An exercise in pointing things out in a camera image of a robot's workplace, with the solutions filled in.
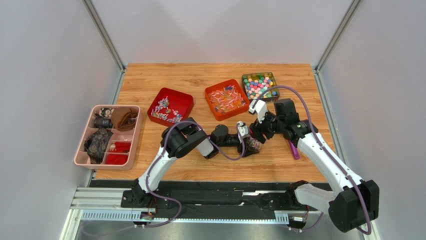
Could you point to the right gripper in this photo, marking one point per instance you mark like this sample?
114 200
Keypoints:
260 128

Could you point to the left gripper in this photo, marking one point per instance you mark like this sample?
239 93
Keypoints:
249 152

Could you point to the clear plastic jar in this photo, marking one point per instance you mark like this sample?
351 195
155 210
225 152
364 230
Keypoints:
254 144

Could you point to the purple plastic scoop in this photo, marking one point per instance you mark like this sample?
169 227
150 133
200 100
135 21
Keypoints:
294 150

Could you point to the red tray of swirl lollipops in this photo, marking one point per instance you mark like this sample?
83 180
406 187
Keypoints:
170 106

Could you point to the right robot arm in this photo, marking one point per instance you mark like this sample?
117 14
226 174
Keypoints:
351 202

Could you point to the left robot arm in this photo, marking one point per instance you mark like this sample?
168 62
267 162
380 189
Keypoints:
183 137

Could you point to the clear tray of colourful candies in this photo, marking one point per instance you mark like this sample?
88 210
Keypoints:
256 84

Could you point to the orange tray of lollipops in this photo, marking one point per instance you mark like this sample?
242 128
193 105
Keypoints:
226 99

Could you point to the pink organizer basket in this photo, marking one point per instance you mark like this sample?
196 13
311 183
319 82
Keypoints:
110 138

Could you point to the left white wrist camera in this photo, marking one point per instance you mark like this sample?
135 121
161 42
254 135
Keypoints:
242 130

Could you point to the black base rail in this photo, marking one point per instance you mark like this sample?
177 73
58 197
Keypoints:
214 200

